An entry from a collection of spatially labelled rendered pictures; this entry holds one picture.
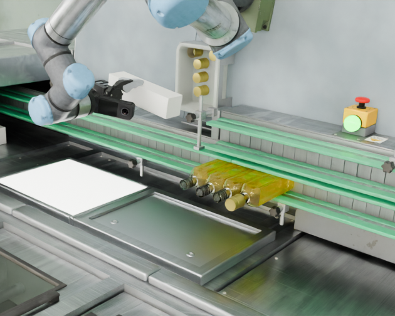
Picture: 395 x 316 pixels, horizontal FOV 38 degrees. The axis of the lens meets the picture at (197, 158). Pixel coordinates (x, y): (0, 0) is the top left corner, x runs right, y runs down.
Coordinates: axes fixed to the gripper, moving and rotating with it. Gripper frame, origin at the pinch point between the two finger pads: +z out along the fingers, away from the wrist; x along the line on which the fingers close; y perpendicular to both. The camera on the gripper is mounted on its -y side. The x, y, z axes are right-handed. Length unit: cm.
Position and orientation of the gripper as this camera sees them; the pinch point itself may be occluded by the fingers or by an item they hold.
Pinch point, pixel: (140, 94)
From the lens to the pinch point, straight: 169.7
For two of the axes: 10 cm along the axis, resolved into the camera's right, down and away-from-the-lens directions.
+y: -7.6, -3.6, 5.3
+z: 6.3, -2.2, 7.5
